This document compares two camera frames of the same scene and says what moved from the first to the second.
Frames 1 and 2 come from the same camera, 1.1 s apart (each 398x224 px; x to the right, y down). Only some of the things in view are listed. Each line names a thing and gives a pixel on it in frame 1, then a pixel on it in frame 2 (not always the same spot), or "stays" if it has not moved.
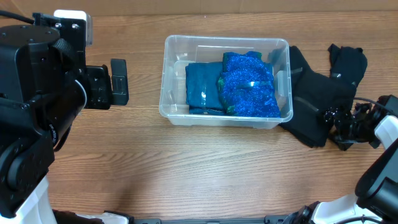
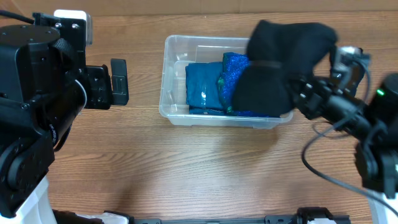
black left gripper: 97,76 stays
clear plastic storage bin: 178,50 stays
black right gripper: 344,123 → 310,98
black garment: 314,94 → 278,51
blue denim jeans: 202,93 stays
